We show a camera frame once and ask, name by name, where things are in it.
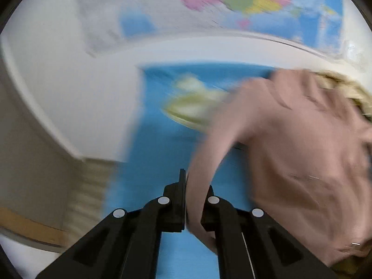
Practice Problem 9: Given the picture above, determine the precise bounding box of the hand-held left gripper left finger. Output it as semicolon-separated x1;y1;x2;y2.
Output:
35;169;186;279

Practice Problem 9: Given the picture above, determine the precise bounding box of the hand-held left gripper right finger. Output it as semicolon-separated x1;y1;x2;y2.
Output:
200;184;338;279

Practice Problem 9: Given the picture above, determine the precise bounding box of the pink coat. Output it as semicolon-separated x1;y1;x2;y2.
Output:
186;68;372;268

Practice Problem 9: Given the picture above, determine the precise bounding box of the blue floral bed sheet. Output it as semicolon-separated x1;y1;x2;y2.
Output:
103;63;279;279

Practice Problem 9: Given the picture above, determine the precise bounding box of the grey wooden wardrobe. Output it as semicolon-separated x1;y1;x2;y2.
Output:
0;61;85;239

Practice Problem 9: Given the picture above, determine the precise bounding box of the cream jacket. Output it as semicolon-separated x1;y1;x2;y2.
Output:
317;70;372;123

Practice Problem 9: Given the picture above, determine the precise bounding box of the colourful wall map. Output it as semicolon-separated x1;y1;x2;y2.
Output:
74;0;345;59

